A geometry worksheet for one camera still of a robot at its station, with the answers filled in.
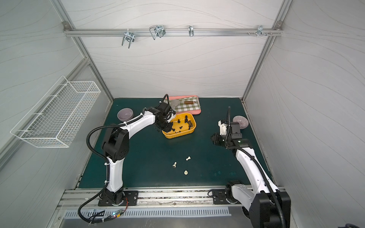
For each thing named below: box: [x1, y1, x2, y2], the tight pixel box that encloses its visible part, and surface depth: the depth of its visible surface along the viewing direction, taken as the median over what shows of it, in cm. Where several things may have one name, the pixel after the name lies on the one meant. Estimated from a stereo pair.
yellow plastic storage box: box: [162, 112, 197, 139], surface depth 104 cm
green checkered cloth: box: [163, 96, 201, 113], surface depth 118 cm
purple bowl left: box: [116, 107, 134, 122], surface depth 106 cm
